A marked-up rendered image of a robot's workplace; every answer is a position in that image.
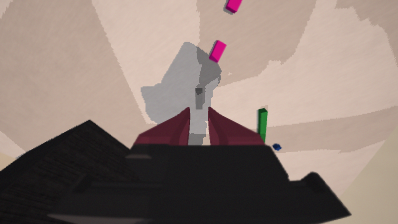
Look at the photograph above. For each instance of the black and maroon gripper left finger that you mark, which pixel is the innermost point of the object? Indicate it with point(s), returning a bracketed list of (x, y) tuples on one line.
[(168, 132)]

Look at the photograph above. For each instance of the small blue cube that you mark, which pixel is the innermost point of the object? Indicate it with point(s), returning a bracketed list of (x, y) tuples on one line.
[(277, 147)]

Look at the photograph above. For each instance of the green rod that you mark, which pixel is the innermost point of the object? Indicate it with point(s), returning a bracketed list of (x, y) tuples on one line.
[(262, 122)]

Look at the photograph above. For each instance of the magenta rod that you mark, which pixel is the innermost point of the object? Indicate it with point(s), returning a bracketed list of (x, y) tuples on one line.
[(217, 51), (233, 5)]

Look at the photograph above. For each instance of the grey rod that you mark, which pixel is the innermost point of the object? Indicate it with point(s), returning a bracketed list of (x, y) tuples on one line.
[(199, 98)]

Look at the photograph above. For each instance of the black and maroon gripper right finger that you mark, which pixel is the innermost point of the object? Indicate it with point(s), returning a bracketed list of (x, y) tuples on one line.
[(229, 131)]

